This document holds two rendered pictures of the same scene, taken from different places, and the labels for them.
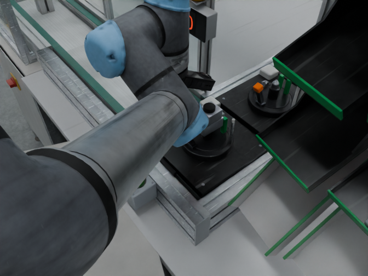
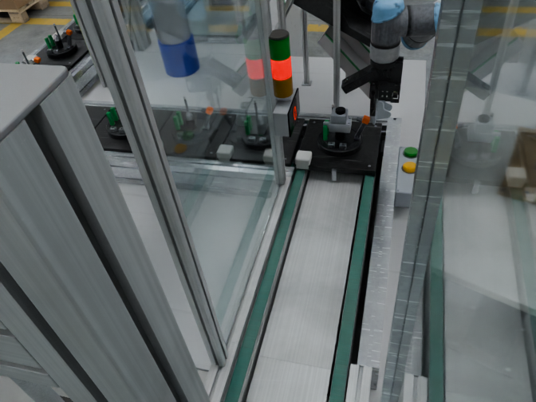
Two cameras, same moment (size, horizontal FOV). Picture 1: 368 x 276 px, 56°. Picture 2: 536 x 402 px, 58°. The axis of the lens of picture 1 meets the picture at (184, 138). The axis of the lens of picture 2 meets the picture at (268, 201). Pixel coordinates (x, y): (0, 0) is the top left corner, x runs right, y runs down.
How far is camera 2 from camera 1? 1.69 m
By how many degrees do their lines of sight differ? 76
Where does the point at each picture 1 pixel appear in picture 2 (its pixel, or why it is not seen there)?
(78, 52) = (317, 350)
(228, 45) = (150, 248)
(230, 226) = not seen: hidden behind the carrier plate
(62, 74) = (380, 290)
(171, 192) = (396, 136)
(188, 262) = (410, 139)
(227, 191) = not seen: hidden behind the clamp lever
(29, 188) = not seen: outside the picture
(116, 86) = (331, 258)
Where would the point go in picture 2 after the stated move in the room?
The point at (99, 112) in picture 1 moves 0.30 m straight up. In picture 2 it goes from (386, 216) to (396, 123)
